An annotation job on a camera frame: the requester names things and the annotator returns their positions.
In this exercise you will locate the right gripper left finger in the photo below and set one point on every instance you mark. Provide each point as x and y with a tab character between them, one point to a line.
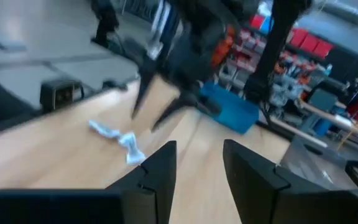
154	193

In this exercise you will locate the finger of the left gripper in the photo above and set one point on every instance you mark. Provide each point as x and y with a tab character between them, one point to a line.
143	90
172	110

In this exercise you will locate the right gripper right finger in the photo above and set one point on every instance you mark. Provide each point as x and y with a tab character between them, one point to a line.
259	193

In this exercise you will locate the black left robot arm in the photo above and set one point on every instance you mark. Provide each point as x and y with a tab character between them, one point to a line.
278	37

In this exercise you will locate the white first aid packet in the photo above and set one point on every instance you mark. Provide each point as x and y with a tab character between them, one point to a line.
120	140

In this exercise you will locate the silver aluminium bar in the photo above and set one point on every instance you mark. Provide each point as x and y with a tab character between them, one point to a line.
159	28

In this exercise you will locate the teal plastic bin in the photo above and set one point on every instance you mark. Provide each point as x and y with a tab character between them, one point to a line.
232	109

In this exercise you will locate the smoky translucent plastic bin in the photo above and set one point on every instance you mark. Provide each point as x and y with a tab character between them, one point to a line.
315	161

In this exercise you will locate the storage shelf rack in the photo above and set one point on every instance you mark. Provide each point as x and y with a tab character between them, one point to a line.
287	77

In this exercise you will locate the wooden workbench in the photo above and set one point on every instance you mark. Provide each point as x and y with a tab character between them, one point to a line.
337	119

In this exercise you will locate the red storage bin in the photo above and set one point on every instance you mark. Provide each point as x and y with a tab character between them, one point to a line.
323	48
298	36
311	43

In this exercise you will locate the black frame clamp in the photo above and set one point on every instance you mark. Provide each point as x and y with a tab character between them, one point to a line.
114	84

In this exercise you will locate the black table-level camera box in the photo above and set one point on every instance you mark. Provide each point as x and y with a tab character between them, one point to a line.
61	93

